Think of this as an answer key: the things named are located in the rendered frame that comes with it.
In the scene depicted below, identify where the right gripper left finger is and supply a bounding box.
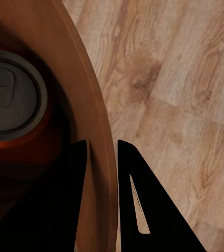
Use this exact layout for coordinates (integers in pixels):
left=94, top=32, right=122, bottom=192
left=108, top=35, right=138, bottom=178
left=0, top=140, right=87, bottom=252

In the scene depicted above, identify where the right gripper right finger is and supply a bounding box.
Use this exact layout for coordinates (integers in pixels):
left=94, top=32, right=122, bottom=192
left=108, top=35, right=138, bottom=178
left=118, top=140, right=206, bottom=252

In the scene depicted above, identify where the trash can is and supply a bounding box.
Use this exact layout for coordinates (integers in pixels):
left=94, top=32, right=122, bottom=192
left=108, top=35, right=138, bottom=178
left=0, top=0, right=119, bottom=252

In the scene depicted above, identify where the can of soda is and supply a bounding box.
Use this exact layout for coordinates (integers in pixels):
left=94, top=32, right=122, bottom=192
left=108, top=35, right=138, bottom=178
left=0, top=110, right=68, bottom=165
left=0, top=46, right=55, bottom=149

